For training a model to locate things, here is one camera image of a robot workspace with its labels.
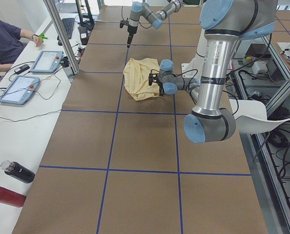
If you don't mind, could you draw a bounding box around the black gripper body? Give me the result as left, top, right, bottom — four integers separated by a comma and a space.
127, 25, 137, 48
158, 83, 164, 96

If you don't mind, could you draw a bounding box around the cream long-sleeve printed shirt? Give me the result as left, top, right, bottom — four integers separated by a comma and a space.
123, 58, 159, 101

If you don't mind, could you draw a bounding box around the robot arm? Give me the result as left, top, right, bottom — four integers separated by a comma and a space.
120, 0, 183, 48
157, 0, 277, 143

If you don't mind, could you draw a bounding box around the person's hand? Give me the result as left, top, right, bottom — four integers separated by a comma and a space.
33, 35, 43, 47

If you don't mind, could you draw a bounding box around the black keyboard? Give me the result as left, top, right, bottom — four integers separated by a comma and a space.
61, 18, 75, 39

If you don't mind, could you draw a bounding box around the upper teach pendant tablet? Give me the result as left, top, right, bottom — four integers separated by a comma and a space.
30, 50, 63, 73

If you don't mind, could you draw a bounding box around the teach pendant tablet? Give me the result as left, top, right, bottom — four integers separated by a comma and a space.
0, 75, 40, 105
30, 50, 63, 73

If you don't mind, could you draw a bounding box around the green object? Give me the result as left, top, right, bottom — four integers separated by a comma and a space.
39, 33, 48, 40

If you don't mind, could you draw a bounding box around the white plastic chair seat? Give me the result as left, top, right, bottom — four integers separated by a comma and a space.
230, 99, 290, 134

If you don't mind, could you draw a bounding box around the black phone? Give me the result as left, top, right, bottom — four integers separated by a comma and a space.
14, 64, 30, 75

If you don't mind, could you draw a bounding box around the lower teach pendant tablet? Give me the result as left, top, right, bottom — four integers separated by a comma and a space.
0, 75, 40, 105

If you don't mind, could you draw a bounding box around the person in navy shirt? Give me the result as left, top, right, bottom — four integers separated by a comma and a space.
0, 20, 38, 72

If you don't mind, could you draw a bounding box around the black water bottle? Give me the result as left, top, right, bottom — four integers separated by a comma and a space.
0, 160, 35, 183

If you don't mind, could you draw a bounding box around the red cylinder bottle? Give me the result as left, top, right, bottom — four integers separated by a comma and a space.
0, 186, 26, 208

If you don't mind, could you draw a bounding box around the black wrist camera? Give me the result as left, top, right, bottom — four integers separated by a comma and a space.
148, 70, 159, 86
119, 20, 129, 28

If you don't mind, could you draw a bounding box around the aluminium frame post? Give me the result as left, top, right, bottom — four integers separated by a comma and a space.
43, 0, 79, 76

